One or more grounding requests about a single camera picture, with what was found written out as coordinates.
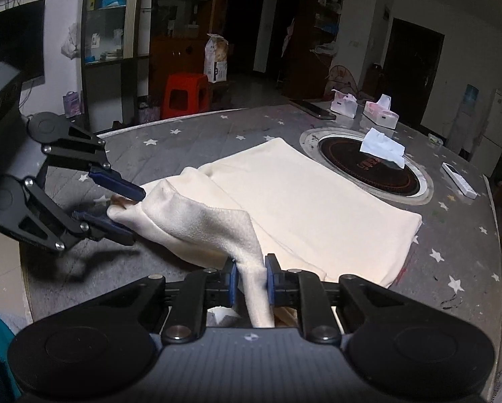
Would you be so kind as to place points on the pink tissue box right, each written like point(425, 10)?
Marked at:
point(380, 113)

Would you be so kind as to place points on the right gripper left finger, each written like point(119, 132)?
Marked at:
point(190, 299)

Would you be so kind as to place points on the pink tissue box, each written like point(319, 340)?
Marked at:
point(380, 113)
point(344, 104)

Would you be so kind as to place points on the pink tissue box left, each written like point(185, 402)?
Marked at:
point(344, 104)

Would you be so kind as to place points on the crumpled white tissue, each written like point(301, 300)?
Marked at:
point(381, 146)

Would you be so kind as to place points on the white paper bag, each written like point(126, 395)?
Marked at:
point(216, 59)

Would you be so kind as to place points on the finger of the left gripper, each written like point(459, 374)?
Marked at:
point(98, 227)
point(112, 180)

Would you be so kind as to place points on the round black induction hob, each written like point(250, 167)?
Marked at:
point(339, 150)

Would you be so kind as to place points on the white remote control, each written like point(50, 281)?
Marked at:
point(464, 187)

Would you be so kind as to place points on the glass display cabinet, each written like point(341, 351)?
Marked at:
point(130, 48)

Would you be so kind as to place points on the cream fleece garment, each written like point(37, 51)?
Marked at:
point(271, 199)

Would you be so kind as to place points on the red plastic stool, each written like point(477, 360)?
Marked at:
point(185, 94)

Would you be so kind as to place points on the white refrigerator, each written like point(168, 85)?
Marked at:
point(487, 148)

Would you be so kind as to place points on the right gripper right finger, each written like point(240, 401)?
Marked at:
point(311, 298)

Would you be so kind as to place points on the black smartphone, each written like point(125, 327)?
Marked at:
point(313, 110)

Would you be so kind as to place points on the small green white packet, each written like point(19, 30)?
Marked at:
point(435, 140)

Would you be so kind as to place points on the water dispenser with bottle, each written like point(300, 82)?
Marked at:
point(463, 119)

